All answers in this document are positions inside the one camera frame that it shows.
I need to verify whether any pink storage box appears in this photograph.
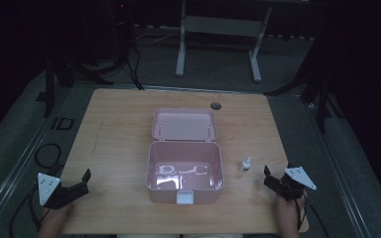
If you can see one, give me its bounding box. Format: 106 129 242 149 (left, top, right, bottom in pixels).
145 107 225 205

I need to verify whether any person's right hand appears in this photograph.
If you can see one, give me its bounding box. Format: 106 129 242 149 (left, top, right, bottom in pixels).
275 192 308 226

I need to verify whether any white metal desk frame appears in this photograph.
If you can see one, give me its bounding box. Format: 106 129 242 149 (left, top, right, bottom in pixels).
175 0 274 83

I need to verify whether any small clear white-capped bottle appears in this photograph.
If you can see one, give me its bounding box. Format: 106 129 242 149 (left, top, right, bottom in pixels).
238 156 253 175

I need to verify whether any metal floor rail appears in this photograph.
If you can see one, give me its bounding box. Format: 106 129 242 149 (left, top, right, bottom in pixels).
0 86 77 232
302 98 376 238

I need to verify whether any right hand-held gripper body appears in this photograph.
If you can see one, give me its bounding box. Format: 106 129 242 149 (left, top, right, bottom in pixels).
278 166 318 202

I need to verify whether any black equipment tower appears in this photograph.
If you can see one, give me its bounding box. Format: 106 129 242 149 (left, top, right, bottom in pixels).
111 0 135 68

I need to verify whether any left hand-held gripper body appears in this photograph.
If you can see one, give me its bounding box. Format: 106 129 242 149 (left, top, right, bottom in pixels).
37 172 73 210

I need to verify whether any white floor cable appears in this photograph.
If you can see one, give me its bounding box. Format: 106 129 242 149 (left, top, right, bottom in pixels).
134 29 182 46

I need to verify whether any hand-held gripper cable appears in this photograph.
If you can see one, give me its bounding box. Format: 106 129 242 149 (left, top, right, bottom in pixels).
8 182 46 238
296 192 331 238

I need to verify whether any left hand-held gripper cable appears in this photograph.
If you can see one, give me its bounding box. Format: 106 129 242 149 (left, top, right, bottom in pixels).
8 182 46 238

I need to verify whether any black stand with legs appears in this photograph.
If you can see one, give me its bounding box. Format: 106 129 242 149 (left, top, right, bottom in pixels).
263 62 346 135
35 49 115 119

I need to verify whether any right hand-held gripper cable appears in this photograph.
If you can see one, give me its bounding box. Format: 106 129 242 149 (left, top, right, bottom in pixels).
296 192 331 238

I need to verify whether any person's left hand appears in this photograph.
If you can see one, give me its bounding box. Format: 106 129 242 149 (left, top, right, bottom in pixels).
40 202 74 230

